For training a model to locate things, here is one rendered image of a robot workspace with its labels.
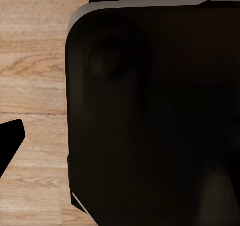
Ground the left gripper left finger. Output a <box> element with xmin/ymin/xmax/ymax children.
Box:
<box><xmin>0</xmin><ymin>119</ymin><xmax>26</xmax><ymax>178</ymax></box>

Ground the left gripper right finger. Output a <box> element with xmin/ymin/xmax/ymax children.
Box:
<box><xmin>224</xmin><ymin>118</ymin><xmax>240</xmax><ymax>158</ymax></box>

